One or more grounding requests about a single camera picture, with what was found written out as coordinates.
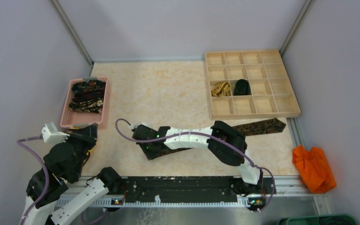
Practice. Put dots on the dark brown patterned tie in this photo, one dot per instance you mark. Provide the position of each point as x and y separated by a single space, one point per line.
261 127

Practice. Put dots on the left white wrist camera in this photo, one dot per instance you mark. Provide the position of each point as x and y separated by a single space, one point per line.
52 135

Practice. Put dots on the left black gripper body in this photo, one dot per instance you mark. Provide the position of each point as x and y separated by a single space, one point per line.
81 141

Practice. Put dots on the green bin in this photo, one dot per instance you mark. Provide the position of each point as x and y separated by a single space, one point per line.
341 219

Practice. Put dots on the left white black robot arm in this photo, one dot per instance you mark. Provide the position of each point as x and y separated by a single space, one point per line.
62 156

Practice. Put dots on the pink plastic basket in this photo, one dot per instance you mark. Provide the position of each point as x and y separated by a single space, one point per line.
71 119

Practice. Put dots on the orange cloth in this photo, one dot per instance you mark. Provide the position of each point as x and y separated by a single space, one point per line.
314 169

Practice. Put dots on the pile of patterned ties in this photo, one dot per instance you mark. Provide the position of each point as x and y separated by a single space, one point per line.
88 96

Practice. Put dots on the rolled black tie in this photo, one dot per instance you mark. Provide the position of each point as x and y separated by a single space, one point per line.
242 88

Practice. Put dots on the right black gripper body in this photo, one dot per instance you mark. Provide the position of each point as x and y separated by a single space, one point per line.
149 152

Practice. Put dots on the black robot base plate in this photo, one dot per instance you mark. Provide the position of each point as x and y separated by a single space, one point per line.
189 189

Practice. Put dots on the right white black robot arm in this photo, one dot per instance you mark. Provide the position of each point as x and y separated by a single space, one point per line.
223 141

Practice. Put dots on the rolled yellow patterned tie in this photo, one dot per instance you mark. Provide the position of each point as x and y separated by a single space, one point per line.
221 89

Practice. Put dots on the wooden compartment tray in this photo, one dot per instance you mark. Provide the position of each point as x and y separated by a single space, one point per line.
272 95

